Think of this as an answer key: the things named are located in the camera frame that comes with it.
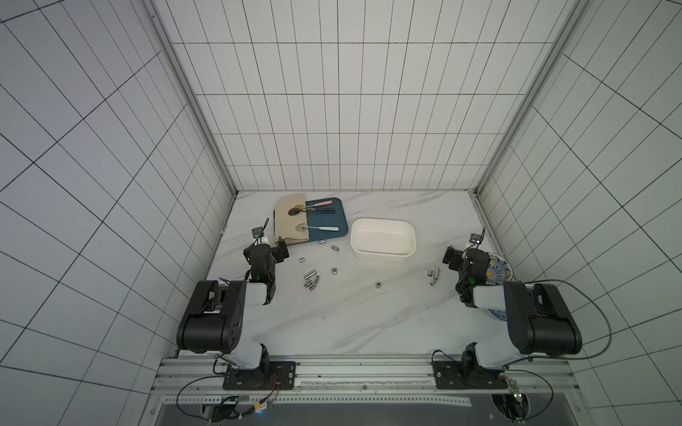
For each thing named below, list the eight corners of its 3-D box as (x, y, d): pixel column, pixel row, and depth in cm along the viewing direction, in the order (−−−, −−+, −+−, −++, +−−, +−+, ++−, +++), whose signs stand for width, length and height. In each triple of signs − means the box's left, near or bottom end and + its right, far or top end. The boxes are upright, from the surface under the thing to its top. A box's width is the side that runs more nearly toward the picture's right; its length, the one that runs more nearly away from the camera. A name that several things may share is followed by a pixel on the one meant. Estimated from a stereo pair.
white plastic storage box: (351, 261, 98) (351, 253, 94) (350, 226, 109) (351, 218, 105) (416, 261, 98) (419, 253, 94) (409, 226, 109) (412, 218, 105)
